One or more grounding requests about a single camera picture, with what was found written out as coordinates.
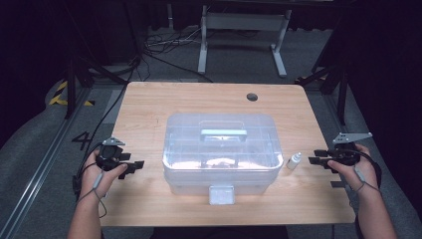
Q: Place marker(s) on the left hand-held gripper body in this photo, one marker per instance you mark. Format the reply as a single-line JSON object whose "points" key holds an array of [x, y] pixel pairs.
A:
{"points": [[111, 156]]}

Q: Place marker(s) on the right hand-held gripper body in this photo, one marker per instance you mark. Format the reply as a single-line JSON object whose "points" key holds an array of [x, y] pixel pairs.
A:
{"points": [[346, 154]]}

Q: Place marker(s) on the small white bottle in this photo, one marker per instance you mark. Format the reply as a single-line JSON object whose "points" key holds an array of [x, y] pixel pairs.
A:
{"points": [[293, 162]]}

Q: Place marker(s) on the clear plastic storage box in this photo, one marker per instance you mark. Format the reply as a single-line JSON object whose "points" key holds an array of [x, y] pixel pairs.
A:
{"points": [[219, 149]]}

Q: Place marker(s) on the person's right hand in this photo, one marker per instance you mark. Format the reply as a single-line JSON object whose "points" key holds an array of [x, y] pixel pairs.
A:
{"points": [[365, 176]]}

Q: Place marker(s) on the person's left hand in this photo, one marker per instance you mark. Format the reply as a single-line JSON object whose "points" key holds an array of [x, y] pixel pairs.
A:
{"points": [[94, 181]]}

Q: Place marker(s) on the black metal stand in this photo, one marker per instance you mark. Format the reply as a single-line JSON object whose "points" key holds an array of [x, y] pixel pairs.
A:
{"points": [[70, 86], [341, 96]]}

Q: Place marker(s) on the yellow black floor tape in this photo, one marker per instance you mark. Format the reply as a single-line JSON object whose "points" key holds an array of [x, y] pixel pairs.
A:
{"points": [[61, 87]]}

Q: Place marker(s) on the person's dark clothing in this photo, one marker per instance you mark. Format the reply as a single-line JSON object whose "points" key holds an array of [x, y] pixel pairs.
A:
{"points": [[219, 233]]}

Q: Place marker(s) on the aluminium floor rail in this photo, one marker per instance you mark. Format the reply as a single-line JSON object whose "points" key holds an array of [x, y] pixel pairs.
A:
{"points": [[40, 169], [334, 113]]}

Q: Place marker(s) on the grey metal desk frame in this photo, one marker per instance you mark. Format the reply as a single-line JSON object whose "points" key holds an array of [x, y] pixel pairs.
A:
{"points": [[245, 21]]}

